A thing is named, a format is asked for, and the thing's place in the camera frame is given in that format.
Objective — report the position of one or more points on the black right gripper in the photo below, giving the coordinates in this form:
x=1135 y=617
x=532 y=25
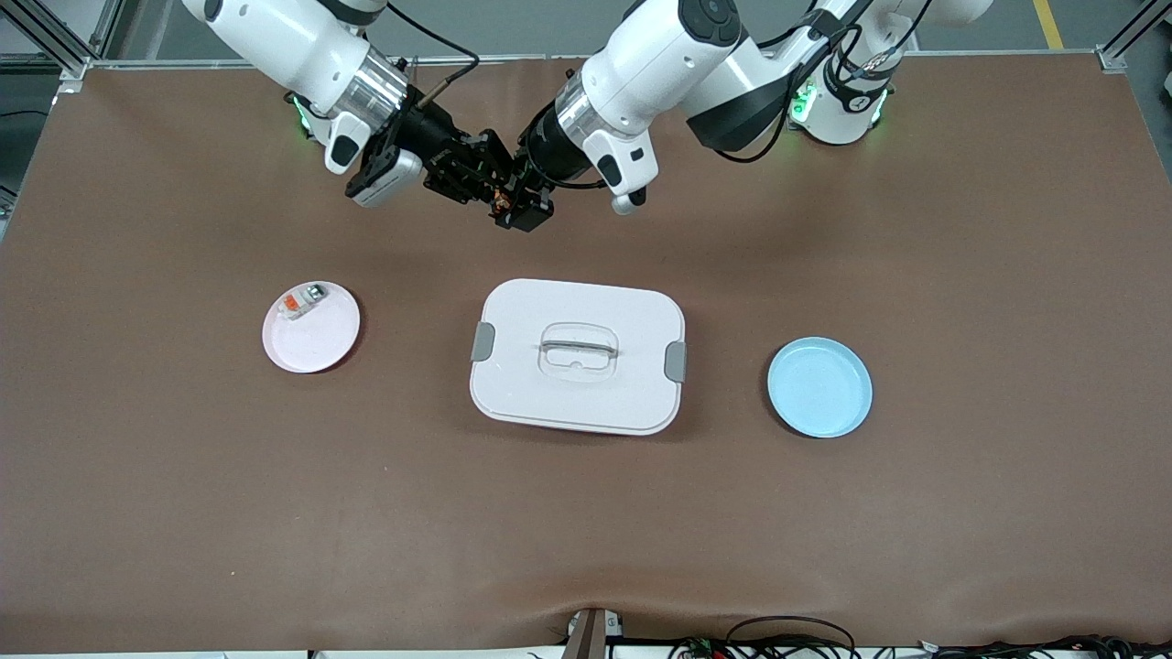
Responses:
x=425 y=131

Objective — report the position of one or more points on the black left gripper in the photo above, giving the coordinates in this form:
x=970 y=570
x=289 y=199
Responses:
x=548 y=152

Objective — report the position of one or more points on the orange and black switch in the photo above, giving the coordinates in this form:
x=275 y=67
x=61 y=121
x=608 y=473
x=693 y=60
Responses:
x=502 y=199

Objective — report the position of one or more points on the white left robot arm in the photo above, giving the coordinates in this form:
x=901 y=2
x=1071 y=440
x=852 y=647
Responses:
x=659 y=55

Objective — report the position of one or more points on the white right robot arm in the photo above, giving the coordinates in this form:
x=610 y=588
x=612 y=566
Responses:
x=275 y=41

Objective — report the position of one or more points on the white lidded storage box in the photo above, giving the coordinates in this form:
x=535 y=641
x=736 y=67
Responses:
x=522 y=366

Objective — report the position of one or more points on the pink round plate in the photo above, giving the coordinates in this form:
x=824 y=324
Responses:
x=316 y=343

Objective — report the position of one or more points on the light blue round plate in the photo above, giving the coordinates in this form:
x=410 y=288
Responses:
x=819 y=389

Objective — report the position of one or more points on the metal table clamp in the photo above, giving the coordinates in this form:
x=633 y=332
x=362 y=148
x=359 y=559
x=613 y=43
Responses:
x=591 y=636

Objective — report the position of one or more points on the white and orange switch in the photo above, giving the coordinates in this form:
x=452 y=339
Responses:
x=302 y=302

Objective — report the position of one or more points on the aluminium frame post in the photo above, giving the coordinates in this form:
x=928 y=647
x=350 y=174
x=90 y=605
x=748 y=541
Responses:
x=46 y=32
x=1122 y=46

